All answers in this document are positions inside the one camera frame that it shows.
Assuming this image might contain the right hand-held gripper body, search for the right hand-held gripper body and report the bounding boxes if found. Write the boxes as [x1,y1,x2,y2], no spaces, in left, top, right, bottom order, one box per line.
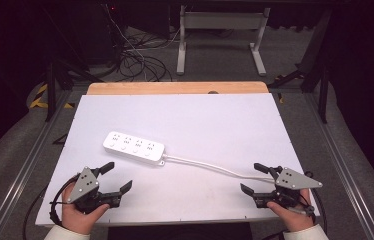
[252,165,324,215]

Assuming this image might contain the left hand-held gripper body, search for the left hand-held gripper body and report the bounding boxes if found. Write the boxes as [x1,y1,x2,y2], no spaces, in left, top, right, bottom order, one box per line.
[66,166,123,215]

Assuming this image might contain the person's left hand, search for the person's left hand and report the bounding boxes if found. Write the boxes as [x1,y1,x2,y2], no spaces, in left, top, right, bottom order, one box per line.
[61,182,111,236]

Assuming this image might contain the person's right hand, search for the person's right hand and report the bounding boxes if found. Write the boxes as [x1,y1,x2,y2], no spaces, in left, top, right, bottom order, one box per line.
[267,188,317,233]

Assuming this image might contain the white power strip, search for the white power strip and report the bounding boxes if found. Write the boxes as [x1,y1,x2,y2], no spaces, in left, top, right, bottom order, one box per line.
[102,130,166,167]

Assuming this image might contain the white board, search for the white board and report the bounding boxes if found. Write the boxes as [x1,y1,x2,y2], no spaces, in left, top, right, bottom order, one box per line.
[35,93,320,228]

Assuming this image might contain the black metal stand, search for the black metal stand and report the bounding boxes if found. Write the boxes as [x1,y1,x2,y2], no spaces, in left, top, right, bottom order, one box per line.
[267,9,331,125]

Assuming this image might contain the black tripod stand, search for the black tripod stand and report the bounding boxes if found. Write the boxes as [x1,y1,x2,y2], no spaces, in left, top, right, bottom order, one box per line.
[43,53,104,123]

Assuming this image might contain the yellow black hazard tape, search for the yellow black hazard tape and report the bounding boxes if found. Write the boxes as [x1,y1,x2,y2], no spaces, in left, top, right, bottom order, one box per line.
[29,83,76,110]

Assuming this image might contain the wooden table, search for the wooden table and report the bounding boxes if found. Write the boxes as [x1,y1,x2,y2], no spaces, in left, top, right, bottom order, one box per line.
[86,81,270,96]

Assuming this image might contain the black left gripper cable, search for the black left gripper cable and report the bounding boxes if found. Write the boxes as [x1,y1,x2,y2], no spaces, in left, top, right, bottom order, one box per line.
[22,173,80,240]

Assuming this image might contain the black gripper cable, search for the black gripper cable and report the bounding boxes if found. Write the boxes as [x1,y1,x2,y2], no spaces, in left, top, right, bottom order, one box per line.
[304,170,329,235]
[22,173,80,240]

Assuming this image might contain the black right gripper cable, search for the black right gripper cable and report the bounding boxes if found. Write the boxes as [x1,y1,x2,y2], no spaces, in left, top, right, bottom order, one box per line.
[304,170,329,235]

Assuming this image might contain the white power strip cable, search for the white power strip cable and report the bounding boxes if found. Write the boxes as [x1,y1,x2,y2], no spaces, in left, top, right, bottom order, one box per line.
[161,153,277,184]

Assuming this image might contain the aluminium rail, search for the aluminium rail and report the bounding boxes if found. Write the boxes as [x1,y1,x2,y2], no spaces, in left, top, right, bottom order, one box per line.
[0,89,76,240]
[303,92,374,240]

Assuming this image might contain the bundle of black floor cables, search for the bundle of black floor cables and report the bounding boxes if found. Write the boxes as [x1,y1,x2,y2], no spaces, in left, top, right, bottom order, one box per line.
[116,28,173,83]

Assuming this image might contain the thin white floor cable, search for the thin white floor cable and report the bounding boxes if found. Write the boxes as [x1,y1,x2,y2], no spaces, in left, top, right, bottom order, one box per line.
[104,3,183,66]

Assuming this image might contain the white metal stand frame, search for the white metal stand frame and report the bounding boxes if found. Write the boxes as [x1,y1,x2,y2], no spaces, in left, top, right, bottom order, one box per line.
[175,4,272,77]

